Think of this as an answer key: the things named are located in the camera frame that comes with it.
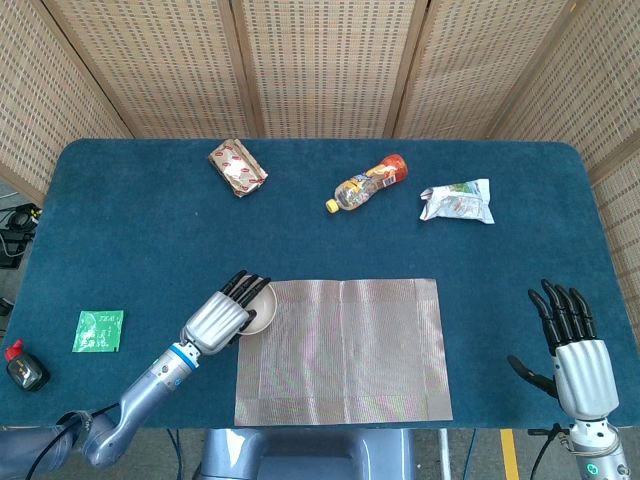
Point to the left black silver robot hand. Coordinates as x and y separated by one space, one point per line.
215 322

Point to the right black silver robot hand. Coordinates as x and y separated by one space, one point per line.
585 377

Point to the white bowl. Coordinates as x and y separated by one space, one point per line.
265 310

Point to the brown woven placemat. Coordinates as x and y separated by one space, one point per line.
345 350

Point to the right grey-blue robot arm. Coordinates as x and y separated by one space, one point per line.
597 455

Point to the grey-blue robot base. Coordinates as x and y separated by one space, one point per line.
300 455

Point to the blue felt table cover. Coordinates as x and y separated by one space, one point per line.
150 240

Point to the green tea packet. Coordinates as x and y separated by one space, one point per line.
97 332

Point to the gold crumpled snack wrapper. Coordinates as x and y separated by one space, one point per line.
237 167

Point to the bamboo screen panel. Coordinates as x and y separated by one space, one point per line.
475 65
590 85
625 225
40 100
165 65
325 65

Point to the white table leg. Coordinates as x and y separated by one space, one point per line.
444 455

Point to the small black bottle red cap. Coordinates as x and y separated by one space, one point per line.
25 372

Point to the plastic bottle orange label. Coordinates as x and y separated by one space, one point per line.
365 182

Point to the white crumpled snack bag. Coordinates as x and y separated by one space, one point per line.
457 202

